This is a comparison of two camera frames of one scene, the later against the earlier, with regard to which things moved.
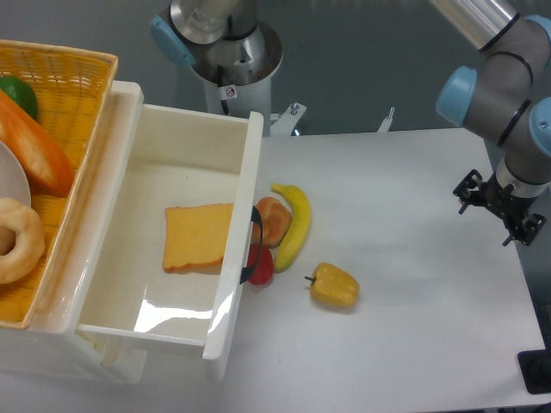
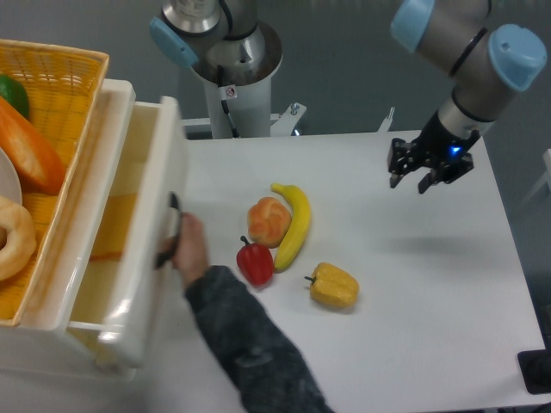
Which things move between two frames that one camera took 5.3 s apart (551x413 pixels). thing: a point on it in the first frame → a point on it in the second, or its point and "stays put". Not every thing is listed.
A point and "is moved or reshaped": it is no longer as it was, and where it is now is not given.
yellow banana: [300, 222] stays put
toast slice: [195, 238] → [114, 228]
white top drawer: [169, 260] is moved or reshaped
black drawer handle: [248, 273] → [164, 256]
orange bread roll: [275, 218] stays put
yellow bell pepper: [332, 286] stays put
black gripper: [501, 202] → [434, 144]
